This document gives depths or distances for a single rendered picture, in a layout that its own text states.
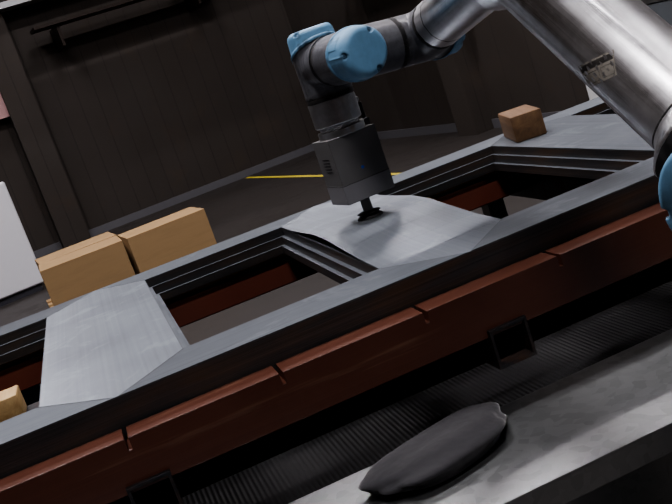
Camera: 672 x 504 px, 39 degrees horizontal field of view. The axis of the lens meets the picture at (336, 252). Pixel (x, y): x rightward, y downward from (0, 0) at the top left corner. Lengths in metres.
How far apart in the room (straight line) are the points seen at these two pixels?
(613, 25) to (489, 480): 0.46
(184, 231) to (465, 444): 5.08
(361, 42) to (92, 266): 4.75
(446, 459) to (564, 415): 0.16
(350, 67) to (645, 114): 0.57
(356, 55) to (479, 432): 0.55
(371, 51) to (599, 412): 0.58
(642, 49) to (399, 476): 0.49
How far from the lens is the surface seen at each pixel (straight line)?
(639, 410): 1.07
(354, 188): 1.45
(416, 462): 1.03
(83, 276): 5.97
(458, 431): 1.06
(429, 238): 1.27
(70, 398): 1.15
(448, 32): 1.34
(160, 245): 6.00
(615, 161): 1.49
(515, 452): 1.05
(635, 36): 0.87
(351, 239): 1.39
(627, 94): 0.86
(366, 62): 1.33
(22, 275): 8.15
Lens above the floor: 1.15
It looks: 12 degrees down
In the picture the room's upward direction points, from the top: 19 degrees counter-clockwise
